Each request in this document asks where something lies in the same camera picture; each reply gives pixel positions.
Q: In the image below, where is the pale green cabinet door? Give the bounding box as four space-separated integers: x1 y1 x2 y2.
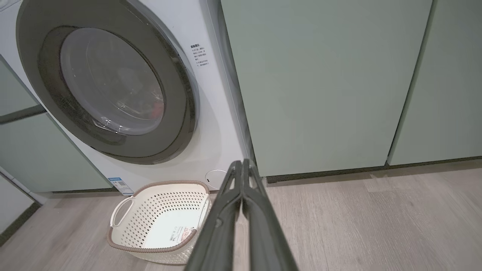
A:
0 56 43 117
388 0 482 166
220 0 433 177
0 112 113 193

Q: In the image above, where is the blue energy label sticker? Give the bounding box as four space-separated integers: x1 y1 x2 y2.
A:
108 177 134 195

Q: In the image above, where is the white barcode basket label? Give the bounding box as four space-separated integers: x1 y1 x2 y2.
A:
169 226 197 243

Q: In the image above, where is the white front-load washing machine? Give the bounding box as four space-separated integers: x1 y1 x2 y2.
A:
0 0 255 196

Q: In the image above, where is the dark cabinet plinth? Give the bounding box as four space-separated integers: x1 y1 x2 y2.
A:
265 156 482 184

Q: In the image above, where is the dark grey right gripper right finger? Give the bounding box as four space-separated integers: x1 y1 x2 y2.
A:
242 158 299 271

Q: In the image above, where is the printed text warning label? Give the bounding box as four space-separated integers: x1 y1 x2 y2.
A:
190 44 211 67

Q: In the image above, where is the dark round washer door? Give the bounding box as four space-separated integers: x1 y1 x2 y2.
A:
16 0 199 165

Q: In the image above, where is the round white filter cover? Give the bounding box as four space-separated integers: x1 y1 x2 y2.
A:
205 169 229 190

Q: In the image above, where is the cream perforated laundry basket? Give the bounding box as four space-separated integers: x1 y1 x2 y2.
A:
107 180 212 265

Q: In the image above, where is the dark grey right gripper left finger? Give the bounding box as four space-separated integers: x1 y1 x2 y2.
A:
185 160 243 271

